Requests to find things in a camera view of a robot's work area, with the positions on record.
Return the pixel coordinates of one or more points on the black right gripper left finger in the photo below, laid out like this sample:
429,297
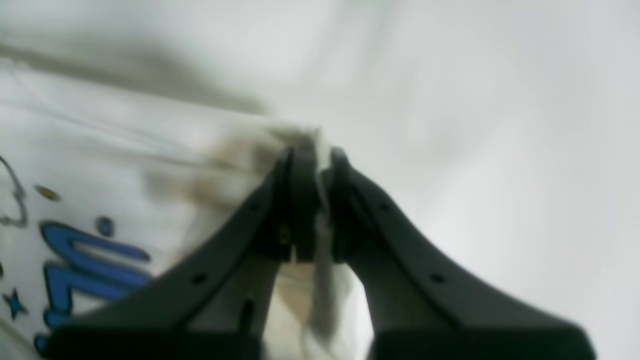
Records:
214,304

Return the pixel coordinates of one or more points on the white printed T-shirt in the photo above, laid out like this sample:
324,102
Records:
104,189

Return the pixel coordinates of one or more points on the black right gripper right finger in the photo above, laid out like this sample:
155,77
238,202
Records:
423,305

